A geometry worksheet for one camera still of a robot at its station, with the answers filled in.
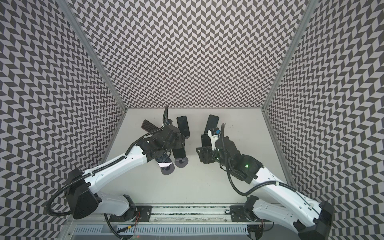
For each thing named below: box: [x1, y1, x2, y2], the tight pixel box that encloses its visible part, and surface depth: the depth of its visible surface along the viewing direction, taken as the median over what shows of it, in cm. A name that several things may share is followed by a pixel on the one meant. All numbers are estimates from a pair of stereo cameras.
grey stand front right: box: [174, 157, 189, 168], surface depth 90 cm
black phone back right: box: [204, 114, 220, 134], surface depth 95 cm
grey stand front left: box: [160, 163, 175, 175], surface depth 88 cm
